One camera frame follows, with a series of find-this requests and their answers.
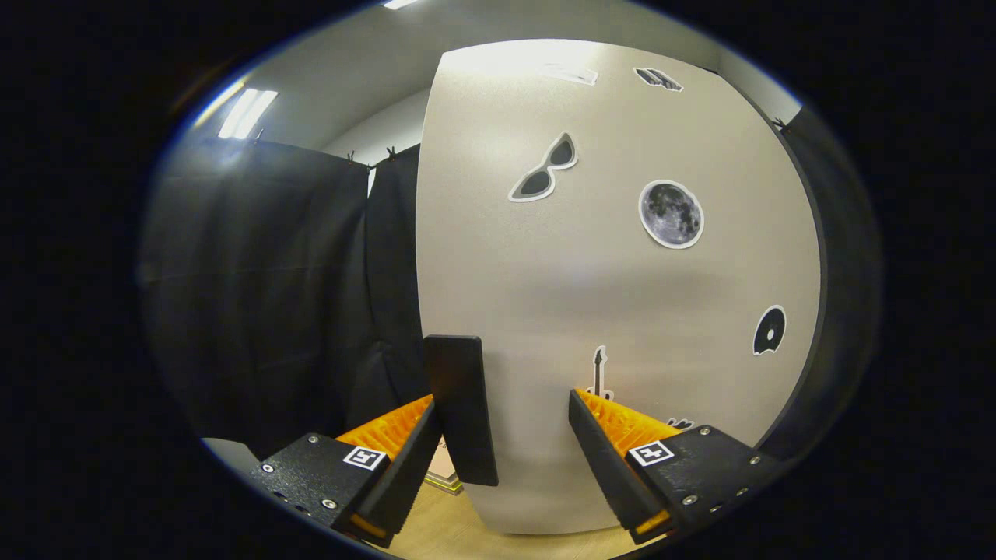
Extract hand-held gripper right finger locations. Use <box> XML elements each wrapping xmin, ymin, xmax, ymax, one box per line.
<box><xmin>568</xmin><ymin>388</ymin><xmax>783</xmax><ymax>545</ymax></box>

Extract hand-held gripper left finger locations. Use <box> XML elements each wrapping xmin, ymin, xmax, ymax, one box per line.
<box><xmin>251</xmin><ymin>393</ymin><xmax>444</xmax><ymax>549</ymax></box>

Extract black door handle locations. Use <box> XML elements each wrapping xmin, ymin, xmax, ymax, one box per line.
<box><xmin>423</xmin><ymin>334</ymin><xmax>500</xmax><ymax>488</ymax></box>

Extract white shoe cabinet door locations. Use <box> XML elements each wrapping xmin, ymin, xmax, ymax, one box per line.
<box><xmin>415</xmin><ymin>39</ymin><xmax>823</xmax><ymax>536</ymax></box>

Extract beige orange book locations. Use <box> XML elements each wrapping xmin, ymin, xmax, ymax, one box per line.
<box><xmin>426</xmin><ymin>437</ymin><xmax>460</xmax><ymax>483</ymax></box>

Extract light grey panel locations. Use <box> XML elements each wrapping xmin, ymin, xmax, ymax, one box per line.
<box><xmin>200</xmin><ymin>437</ymin><xmax>264</xmax><ymax>470</ymax></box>

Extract black backdrop cloth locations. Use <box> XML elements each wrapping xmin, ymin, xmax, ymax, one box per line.
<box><xmin>140</xmin><ymin>105</ymin><xmax>884</xmax><ymax>467</ymax></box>

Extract ceiling light panel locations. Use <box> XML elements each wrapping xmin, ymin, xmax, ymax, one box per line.
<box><xmin>218</xmin><ymin>88</ymin><xmax>279</xmax><ymax>142</ymax></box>

